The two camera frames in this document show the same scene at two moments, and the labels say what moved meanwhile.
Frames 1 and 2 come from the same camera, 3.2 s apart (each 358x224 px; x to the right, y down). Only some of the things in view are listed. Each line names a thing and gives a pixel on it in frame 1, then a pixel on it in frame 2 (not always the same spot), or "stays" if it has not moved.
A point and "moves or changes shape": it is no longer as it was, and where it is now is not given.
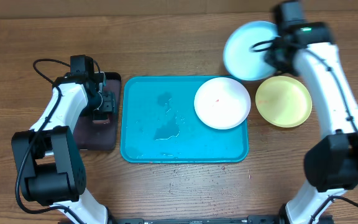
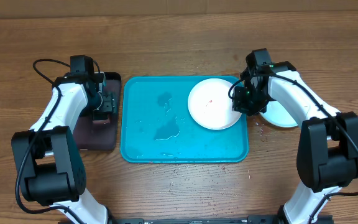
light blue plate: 241,61 to 275,114
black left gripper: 109,104 stays
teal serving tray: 159,124 stays
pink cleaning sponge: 100,122 stays
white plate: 222,102 moves or changes shape
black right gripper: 267,56 to 240,106
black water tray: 92,135 stays
